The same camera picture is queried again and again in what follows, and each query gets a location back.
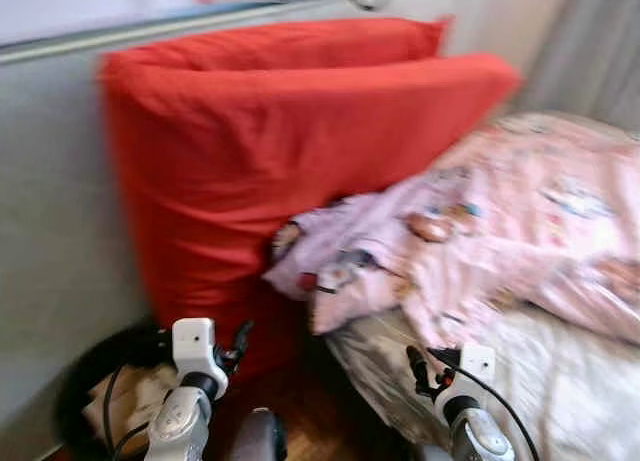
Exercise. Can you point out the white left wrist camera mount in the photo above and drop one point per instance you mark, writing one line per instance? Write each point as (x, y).
(193, 346)

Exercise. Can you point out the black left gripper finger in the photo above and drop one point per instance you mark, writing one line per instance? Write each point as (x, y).
(243, 334)

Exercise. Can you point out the silver robot left leg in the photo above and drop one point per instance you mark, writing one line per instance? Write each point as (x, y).
(258, 436)

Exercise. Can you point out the beige crumpled cloth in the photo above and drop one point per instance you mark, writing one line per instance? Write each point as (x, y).
(130, 406)

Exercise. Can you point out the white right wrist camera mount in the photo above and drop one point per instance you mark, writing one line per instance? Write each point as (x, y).
(475, 366)

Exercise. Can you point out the grey striped curtain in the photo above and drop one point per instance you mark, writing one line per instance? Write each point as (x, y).
(590, 51)

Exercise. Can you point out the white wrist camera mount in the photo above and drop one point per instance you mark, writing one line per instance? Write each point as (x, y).
(475, 366)
(193, 346)

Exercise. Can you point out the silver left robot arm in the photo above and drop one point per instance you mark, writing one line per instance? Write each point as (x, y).
(180, 426)

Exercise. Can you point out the beige floral bed sheet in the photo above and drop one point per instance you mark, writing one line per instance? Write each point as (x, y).
(560, 391)

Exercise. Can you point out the pink cartoon print blanket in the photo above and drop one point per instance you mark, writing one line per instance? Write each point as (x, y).
(500, 211)

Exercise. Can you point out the red fabric cushion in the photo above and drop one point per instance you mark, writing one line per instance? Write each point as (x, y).
(250, 151)
(280, 41)

